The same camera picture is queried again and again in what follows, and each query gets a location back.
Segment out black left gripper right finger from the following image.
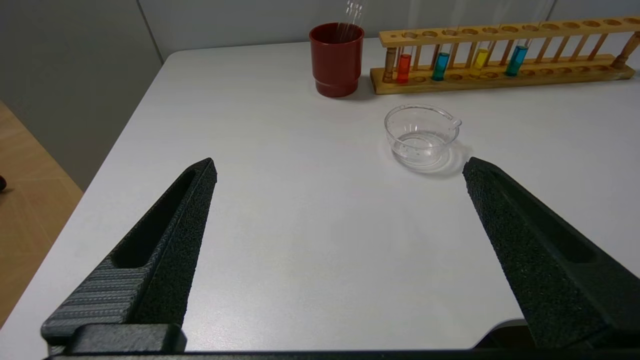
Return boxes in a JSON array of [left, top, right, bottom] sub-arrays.
[[462, 157, 640, 348]]

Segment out test tube with teal pigment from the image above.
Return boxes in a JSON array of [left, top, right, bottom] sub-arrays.
[[505, 10, 538, 77]]

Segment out clear glass dish with spout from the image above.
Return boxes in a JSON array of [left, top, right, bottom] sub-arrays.
[[384, 104, 463, 169]]

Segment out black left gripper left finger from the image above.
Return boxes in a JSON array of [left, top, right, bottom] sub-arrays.
[[41, 158, 218, 351]]

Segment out test tube with blue pigment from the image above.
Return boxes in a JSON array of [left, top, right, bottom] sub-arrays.
[[431, 10, 463, 82]]

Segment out empty clear test tube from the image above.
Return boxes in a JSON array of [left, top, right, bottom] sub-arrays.
[[335, 0, 369, 42]]

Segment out test tube with red pigment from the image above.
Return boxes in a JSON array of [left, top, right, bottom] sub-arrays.
[[396, 10, 417, 84]]

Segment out wooden test tube rack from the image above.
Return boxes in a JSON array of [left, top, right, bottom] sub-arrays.
[[370, 16, 640, 95]]

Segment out test tube with yellow pigment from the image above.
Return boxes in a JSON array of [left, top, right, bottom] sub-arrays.
[[472, 10, 501, 72]]

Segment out dark red plastic cup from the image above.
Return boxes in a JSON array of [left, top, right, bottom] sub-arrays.
[[309, 22, 365, 98]]

